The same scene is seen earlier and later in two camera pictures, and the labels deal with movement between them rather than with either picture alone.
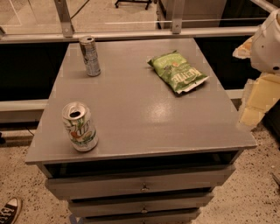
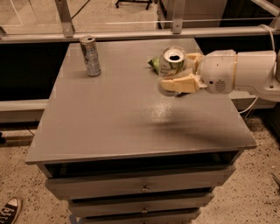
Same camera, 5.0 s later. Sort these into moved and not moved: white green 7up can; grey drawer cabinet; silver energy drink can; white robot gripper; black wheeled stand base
Moved: white green 7up can; white robot gripper
Not moved: silver energy drink can; black wheeled stand base; grey drawer cabinet
